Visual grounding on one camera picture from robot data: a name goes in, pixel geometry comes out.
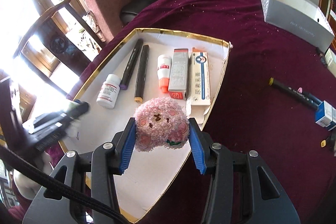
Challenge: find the pink plush flower toy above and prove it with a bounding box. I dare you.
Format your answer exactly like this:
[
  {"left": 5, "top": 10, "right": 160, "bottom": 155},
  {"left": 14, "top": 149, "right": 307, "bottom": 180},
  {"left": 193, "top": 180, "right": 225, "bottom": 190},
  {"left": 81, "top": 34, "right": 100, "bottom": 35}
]
[{"left": 134, "top": 97, "right": 189, "bottom": 152}]

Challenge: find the black marker pink cap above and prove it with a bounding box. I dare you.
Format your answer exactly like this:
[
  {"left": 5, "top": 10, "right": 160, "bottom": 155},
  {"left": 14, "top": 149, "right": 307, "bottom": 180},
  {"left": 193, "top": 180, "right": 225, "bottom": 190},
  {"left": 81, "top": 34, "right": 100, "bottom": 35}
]
[{"left": 297, "top": 87, "right": 322, "bottom": 105}]

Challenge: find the short black marker yellow cap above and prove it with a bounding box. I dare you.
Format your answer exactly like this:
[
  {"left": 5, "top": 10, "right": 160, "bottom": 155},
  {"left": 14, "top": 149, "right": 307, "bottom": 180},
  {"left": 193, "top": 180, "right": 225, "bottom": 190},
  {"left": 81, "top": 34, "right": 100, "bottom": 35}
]
[{"left": 320, "top": 135, "right": 335, "bottom": 149}]

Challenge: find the blue white medicine box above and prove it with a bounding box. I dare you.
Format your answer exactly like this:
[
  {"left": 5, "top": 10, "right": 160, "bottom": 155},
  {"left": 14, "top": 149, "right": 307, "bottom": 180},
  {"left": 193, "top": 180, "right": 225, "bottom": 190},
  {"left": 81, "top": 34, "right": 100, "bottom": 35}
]
[{"left": 315, "top": 101, "right": 336, "bottom": 131}]

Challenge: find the white blue ointment box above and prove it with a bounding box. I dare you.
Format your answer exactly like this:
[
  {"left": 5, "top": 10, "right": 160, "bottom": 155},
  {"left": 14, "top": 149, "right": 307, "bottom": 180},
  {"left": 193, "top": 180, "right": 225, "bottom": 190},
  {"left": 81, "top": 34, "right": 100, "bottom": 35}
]
[{"left": 186, "top": 48, "right": 211, "bottom": 124}]

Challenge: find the white red-label pill bottle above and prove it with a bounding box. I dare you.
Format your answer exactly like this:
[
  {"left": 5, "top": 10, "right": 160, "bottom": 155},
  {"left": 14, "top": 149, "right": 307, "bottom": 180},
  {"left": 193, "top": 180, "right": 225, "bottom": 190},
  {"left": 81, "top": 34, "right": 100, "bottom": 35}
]
[{"left": 96, "top": 74, "right": 121, "bottom": 109}]

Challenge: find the black marker purple cap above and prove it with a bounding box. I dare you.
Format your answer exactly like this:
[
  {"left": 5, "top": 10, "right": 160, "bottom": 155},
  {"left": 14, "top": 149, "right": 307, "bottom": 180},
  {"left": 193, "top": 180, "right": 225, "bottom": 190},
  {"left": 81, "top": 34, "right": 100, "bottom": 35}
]
[{"left": 120, "top": 39, "right": 143, "bottom": 90}]

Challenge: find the black marker orange cap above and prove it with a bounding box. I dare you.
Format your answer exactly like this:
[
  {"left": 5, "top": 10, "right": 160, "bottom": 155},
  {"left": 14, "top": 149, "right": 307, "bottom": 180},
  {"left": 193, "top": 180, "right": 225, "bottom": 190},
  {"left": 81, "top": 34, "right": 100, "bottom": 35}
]
[{"left": 134, "top": 45, "right": 150, "bottom": 103}]

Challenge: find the grey red medicine box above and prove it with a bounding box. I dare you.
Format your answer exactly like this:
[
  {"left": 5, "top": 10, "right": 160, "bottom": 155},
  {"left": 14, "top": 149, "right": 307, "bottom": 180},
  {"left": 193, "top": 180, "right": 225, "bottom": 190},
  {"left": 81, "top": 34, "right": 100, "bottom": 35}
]
[{"left": 168, "top": 48, "right": 189, "bottom": 100}]

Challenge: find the white gold-edged tray box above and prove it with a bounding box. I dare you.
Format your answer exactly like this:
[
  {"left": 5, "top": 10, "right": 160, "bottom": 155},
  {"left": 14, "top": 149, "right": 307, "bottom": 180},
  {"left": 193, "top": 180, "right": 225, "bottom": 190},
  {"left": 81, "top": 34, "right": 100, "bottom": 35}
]
[{"left": 60, "top": 28, "right": 232, "bottom": 223}]

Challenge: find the dark wooden chair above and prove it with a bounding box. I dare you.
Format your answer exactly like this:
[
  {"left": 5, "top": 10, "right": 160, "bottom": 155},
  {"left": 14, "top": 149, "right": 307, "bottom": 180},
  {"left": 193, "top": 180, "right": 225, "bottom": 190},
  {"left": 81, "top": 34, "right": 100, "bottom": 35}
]
[{"left": 12, "top": 0, "right": 107, "bottom": 94}]

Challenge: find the white orange tube bottle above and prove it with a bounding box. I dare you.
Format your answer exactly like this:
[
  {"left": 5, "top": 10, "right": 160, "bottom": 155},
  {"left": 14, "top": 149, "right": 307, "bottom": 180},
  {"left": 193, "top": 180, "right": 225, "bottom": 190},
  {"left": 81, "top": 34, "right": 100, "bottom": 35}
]
[{"left": 157, "top": 55, "right": 172, "bottom": 93}]

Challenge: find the wooden door with glass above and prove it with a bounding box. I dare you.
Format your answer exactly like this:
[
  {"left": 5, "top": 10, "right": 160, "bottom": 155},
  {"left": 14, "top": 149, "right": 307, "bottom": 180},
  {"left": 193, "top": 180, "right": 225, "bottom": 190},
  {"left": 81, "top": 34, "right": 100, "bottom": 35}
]
[{"left": 1, "top": 0, "right": 84, "bottom": 95}]

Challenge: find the black brown marker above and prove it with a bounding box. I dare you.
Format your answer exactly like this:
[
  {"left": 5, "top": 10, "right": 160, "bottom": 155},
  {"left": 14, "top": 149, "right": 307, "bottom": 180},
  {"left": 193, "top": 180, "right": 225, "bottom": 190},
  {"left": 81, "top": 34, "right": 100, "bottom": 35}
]
[{"left": 315, "top": 47, "right": 327, "bottom": 68}]

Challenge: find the flat white box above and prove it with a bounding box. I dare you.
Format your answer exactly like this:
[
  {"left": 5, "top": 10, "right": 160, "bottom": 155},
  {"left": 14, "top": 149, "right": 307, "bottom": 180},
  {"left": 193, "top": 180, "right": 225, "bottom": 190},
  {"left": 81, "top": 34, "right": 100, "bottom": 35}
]
[{"left": 325, "top": 48, "right": 336, "bottom": 73}]

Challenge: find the grey shoe box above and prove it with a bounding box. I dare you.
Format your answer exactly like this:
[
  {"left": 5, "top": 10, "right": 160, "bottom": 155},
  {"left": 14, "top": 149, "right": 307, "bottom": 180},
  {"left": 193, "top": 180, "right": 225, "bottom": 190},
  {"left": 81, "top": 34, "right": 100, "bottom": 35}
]
[{"left": 261, "top": 0, "right": 334, "bottom": 52}]

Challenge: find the black braided cable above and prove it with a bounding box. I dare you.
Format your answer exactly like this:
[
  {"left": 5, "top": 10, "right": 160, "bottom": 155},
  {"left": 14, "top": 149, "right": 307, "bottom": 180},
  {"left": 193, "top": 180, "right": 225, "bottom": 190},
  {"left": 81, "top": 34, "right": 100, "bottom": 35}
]
[{"left": 0, "top": 144, "right": 129, "bottom": 224}]

